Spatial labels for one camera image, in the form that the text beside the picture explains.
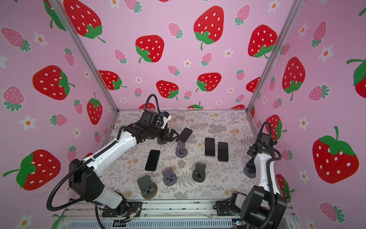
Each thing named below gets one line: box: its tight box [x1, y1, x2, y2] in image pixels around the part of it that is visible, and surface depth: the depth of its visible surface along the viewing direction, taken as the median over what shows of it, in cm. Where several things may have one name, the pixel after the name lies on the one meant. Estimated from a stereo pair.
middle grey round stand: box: [175, 139, 188, 158], surface depth 95 cm
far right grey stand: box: [243, 157, 256, 179], surface depth 85 cm
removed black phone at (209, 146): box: [204, 137, 215, 157], surface depth 101 cm
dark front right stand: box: [192, 162, 206, 183], surface depth 83 cm
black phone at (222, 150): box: [217, 141, 229, 162], surface depth 99 cm
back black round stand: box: [156, 137, 168, 145], surface depth 103 cm
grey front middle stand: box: [162, 167, 178, 187], surface depth 81 cm
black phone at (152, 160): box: [144, 149, 161, 172], surface depth 95 cm
